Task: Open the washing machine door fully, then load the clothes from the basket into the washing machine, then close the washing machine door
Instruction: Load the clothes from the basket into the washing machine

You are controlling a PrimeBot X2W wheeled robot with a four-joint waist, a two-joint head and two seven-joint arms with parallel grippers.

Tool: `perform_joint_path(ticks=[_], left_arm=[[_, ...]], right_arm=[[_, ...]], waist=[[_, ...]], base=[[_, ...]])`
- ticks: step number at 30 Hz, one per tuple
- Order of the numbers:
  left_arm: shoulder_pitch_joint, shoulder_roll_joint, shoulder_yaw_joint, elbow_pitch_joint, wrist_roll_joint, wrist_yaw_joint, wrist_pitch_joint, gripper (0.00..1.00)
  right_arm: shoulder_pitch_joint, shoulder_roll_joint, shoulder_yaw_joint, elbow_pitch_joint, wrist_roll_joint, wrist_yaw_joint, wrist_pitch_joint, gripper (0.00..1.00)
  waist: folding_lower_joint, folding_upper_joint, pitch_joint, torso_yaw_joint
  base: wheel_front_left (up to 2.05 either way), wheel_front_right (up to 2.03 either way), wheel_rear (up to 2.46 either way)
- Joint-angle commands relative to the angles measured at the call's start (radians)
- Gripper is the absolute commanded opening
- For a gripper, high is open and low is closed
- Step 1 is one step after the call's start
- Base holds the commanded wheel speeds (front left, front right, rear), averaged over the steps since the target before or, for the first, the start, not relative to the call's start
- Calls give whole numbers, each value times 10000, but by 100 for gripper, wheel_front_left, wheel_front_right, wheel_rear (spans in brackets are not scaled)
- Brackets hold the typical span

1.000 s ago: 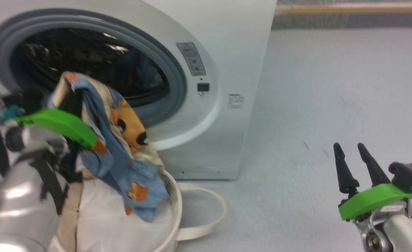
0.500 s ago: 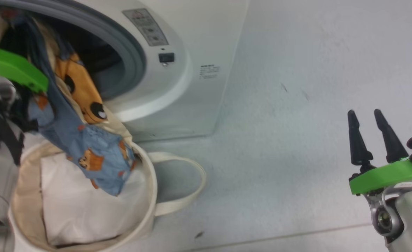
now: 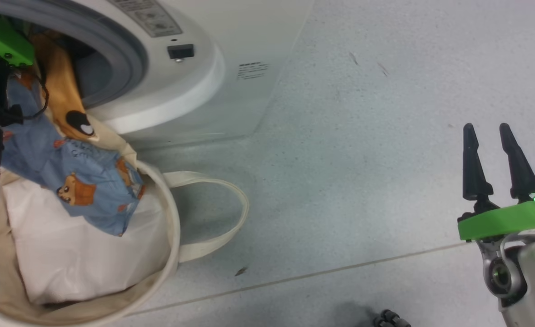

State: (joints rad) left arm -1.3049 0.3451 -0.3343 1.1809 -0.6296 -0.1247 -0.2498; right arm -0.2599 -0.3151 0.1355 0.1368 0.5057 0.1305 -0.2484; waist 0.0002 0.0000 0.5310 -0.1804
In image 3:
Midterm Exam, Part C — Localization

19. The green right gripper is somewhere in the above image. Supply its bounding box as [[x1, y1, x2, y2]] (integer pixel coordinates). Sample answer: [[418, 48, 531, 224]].
[[457, 123, 535, 241]]

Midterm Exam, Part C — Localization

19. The blue cartoon print garment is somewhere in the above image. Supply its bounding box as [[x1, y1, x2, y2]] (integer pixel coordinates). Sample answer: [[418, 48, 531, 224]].
[[1, 32, 146, 237]]

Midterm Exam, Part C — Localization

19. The grey rubber door gasket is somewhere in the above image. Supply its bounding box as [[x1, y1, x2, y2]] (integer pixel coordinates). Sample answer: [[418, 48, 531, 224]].
[[0, 0, 150, 109]]

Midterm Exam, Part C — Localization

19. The white cushion basket liner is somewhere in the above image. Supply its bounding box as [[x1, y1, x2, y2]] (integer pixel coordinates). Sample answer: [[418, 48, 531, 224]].
[[1, 177, 172, 306]]

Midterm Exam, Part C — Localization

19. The white front-load washing machine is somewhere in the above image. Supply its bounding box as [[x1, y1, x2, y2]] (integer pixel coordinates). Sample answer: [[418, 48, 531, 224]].
[[0, 0, 315, 150]]

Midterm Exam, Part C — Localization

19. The cream canvas laundry basket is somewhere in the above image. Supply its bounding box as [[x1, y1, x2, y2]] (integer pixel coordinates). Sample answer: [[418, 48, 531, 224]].
[[0, 132, 250, 327]]

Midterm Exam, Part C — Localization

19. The grey instruction sticker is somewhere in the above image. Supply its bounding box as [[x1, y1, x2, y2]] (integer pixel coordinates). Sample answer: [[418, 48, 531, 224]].
[[108, 0, 183, 38]]

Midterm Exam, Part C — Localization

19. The small printed text label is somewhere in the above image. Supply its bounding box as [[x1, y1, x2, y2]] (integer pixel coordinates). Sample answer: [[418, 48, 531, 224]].
[[238, 61, 269, 80]]

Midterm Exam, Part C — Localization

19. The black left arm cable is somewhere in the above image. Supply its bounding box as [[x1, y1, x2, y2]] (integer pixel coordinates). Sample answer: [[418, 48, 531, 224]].
[[4, 64, 50, 121]]

